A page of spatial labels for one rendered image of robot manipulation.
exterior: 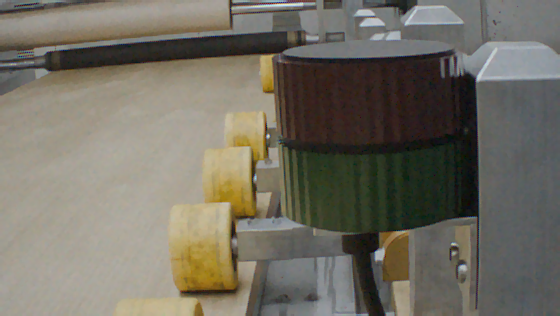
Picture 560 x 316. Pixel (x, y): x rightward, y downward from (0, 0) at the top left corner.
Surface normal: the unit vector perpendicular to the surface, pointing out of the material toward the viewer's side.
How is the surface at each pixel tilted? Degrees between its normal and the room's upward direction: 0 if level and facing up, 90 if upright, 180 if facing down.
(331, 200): 90
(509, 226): 90
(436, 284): 90
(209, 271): 104
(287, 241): 90
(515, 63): 45
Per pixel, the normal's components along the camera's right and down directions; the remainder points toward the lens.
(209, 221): -0.08, -0.59
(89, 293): -0.07, -0.98
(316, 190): -0.64, 0.20
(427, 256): -0.05, 0.21
